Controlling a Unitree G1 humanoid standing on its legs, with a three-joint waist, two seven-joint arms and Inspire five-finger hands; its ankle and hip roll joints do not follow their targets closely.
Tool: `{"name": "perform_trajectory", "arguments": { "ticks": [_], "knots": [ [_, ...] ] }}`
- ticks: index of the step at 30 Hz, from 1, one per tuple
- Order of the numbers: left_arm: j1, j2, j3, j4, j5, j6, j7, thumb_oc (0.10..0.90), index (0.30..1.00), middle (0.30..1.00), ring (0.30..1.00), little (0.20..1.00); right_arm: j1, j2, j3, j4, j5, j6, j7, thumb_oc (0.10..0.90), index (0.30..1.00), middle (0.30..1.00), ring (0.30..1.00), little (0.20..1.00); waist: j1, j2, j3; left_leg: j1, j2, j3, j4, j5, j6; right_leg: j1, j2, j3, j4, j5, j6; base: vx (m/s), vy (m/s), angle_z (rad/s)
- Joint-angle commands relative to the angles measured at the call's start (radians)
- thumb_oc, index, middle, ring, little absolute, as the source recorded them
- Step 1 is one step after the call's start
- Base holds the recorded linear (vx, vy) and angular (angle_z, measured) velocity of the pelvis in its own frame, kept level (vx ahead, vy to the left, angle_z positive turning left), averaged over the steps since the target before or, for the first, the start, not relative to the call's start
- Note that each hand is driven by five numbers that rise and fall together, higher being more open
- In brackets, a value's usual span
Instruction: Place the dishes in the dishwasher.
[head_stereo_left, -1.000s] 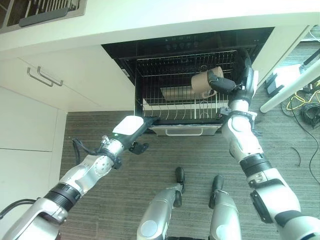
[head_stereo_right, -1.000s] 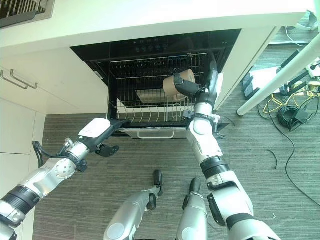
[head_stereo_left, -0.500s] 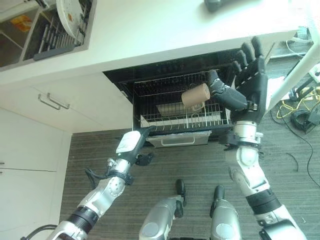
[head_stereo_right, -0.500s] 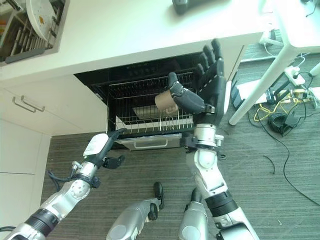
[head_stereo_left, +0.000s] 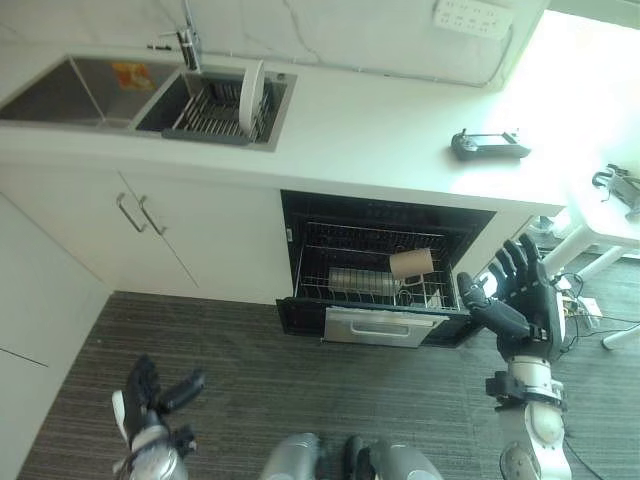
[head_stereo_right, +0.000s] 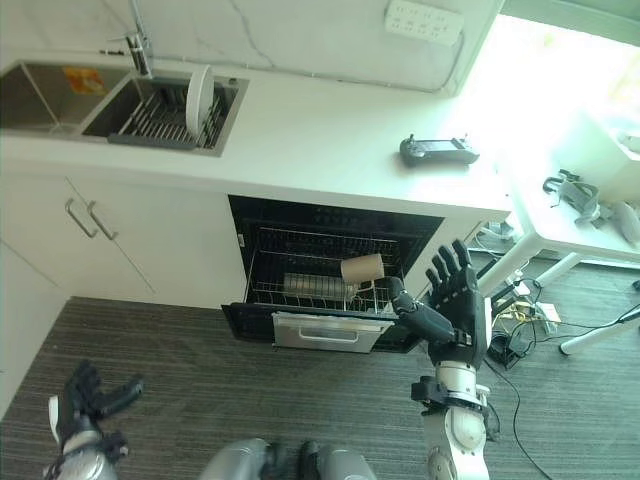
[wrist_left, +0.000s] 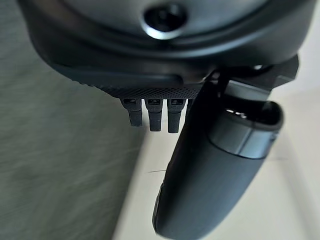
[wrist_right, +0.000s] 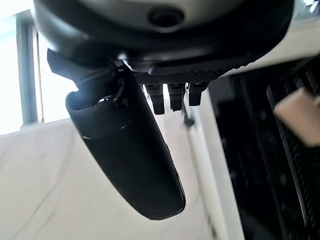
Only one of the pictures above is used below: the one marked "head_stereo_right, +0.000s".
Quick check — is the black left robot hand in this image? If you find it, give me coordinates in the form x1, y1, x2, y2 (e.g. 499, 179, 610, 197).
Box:
47, 360, 146, 441

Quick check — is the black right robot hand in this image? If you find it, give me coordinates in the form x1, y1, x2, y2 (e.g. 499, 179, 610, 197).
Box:
386, 238, 495, 366

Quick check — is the silver dishwasher door panel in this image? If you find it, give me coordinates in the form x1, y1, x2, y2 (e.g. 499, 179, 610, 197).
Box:
271, 309, 397, 354

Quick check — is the black built-in dishwasher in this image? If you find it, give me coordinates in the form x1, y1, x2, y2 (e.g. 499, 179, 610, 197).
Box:
220, 194, 447, 354

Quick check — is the black power adapter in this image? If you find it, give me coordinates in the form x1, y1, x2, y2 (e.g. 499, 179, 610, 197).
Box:
486, 333, 524, 370

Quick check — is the white floor power strip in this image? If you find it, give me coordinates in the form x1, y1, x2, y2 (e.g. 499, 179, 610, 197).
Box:
503, 268, 532, 302

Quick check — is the tan brown cup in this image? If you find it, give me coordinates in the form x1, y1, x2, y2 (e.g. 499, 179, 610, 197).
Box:
339, 253, 387, 283

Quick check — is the white table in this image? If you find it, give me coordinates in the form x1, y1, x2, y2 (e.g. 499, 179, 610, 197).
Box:
477, 107, 640, 357

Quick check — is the clear ribbed glass jar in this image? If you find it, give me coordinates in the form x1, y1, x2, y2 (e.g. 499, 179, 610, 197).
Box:
282, 272, 359, 302

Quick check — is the black remote controller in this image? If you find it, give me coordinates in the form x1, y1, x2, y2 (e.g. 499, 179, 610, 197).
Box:
398, 131, 481, 169

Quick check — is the silver left robot leg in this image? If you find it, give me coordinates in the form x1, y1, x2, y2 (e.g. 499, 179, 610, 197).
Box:
199, 438, 289, 480

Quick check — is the silver robot leg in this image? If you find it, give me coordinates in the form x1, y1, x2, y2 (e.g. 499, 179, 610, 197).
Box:
199, 438, 289, 480
298, 439, 382, 480

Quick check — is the white kitchen cabinet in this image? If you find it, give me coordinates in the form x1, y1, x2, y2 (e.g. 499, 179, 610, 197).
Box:
0, 164, 242, 312

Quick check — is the silver right robot leg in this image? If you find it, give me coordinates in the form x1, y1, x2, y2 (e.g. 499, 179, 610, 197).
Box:
298, 439, 382, 480

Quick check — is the grey rounded controller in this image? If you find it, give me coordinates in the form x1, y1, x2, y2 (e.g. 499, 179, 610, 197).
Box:
611, 199, 640, 244

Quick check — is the dark dish drying rack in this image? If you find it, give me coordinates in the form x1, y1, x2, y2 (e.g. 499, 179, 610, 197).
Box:
107, 83, 229, 151

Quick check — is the stainless steel double sink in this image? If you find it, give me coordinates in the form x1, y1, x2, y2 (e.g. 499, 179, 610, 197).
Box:
0, 59, 250, 159

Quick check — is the orange yellow sticker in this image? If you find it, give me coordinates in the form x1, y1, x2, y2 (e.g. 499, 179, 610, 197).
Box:
63, 66, 108, 97

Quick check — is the white round plate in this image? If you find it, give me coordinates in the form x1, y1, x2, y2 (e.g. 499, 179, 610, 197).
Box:
185, 64, 215, 133

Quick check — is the chrome kitchen faucet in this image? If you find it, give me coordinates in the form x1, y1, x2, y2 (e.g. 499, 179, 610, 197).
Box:
101, 0, 154, 80

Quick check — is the yellow cable bundle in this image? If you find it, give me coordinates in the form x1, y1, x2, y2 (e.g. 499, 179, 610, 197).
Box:
498, 293, 543, 327

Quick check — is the black floor cable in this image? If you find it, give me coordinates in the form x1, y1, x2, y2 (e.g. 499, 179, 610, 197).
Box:
478, 344, 552, 480

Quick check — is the wire dishwasher basket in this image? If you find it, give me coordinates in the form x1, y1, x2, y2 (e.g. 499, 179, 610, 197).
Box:
244, 225, 407, 317

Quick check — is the grey headset with straps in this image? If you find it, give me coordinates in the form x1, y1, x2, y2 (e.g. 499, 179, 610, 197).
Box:
543, 169, 609, 227

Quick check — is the silver cabinet handle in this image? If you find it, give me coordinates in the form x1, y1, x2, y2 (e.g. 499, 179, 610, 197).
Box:
65, 197, 97, 239
88, 200, 119, 242

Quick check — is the white power strip cable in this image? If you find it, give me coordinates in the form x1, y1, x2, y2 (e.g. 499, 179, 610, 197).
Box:
249, 29, 464, 95

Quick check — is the white wall power strip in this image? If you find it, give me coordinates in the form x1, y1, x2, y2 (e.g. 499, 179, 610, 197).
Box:
384, 0, 464, 47

